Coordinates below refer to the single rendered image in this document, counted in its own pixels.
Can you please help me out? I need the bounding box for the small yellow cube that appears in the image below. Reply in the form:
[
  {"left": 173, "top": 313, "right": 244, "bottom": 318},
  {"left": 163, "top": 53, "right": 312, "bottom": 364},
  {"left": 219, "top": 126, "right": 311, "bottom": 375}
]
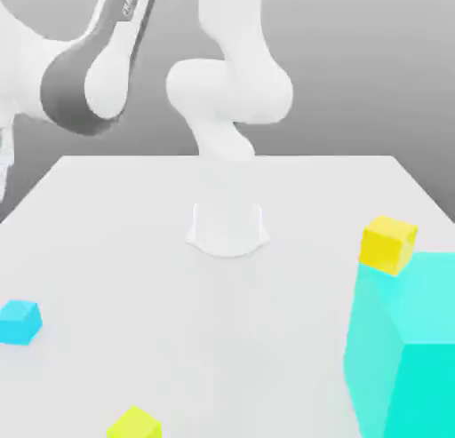
[{"left": 358, "top": 215, "right": 419, "bottom": 277}]

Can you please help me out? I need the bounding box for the small lime cube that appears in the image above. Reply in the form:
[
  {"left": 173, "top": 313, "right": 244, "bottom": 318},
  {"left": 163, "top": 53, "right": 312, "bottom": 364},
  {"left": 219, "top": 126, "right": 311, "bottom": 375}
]
[{"left": 106, "top": 404, "right": 164, "bottom": 438}]

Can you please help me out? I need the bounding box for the small blue cube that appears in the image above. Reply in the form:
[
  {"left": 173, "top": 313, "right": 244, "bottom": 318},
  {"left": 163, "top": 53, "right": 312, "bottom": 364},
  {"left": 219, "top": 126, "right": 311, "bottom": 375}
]
[{"left": 0, "top": 299, "right": 44, "bottom": 346}]

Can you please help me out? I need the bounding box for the large turquoise box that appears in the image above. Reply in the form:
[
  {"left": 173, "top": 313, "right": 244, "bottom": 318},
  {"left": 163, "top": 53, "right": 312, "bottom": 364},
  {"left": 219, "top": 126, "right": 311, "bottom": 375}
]
[{"left": 343, "top": 251, "right": 455, "bottom": 438}]

